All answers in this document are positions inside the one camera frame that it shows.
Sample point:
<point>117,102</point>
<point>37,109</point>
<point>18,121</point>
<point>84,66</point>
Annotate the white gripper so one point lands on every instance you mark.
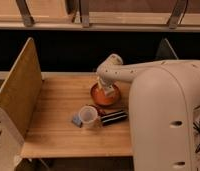
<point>103,84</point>

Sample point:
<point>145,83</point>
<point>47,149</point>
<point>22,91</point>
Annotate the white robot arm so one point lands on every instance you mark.
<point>163,97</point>

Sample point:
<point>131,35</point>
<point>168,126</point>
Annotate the orange ceramic bowl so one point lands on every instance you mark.
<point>100,98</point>

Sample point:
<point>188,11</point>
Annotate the black rectangular box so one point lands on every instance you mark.
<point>113,117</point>

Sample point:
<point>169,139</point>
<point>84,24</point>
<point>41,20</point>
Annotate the translucent plastic cup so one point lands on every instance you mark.
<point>88,116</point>

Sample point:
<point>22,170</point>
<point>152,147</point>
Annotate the small blue block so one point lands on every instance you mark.
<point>76,121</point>

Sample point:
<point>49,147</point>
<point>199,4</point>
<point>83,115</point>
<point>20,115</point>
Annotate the right dark side panel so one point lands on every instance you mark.
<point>165,51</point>

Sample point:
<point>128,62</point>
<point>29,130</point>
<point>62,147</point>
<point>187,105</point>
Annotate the left wooden side panel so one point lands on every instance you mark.
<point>19,92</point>

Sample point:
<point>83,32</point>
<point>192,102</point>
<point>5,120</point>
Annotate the wooden shelf rail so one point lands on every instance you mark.
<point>101,15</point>

